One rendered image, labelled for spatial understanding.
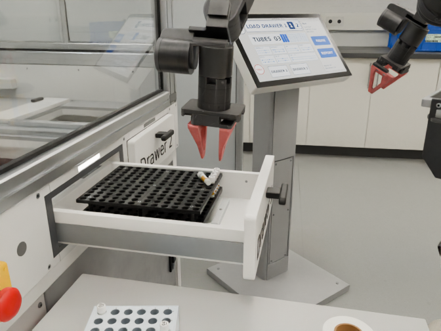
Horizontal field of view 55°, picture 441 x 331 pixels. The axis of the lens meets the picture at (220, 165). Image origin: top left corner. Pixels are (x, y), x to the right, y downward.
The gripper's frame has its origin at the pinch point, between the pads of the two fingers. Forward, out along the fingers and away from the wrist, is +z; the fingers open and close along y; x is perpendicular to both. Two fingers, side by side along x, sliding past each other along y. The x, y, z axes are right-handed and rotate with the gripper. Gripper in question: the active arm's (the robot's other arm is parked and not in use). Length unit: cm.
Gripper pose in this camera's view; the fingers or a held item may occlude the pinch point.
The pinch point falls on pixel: (211, 154)
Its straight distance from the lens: 77.2
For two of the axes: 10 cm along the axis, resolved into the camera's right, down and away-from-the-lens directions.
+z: -0.5, 9.0, 4.2
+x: 2.2, -4.1, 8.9
